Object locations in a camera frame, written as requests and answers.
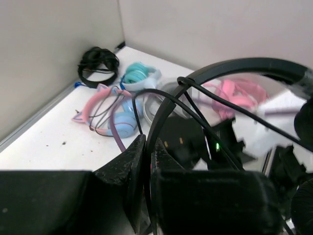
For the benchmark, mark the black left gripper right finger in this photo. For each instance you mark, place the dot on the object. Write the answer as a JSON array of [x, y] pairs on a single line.
[[218, 202]]

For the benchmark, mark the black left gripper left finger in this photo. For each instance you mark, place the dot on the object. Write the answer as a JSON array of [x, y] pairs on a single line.
[[120, 203]]

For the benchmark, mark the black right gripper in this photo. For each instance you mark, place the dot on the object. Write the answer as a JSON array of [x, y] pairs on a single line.
[[186, 141]]

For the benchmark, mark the black wired headphones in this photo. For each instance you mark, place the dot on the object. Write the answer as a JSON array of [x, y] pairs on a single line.
[[298, 78]]

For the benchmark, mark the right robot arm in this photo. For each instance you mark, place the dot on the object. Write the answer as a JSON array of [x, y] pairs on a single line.
[[259, 140]]

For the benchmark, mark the pink blue cat-ear headphones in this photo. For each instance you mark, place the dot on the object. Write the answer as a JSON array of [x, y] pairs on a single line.
[[124, 122]]

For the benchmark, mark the teal and white headphones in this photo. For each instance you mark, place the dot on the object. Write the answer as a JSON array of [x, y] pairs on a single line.
[[139, 76]]

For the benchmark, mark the black headphones in corner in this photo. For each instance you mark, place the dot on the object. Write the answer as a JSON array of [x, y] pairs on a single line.
[[98, 60]]

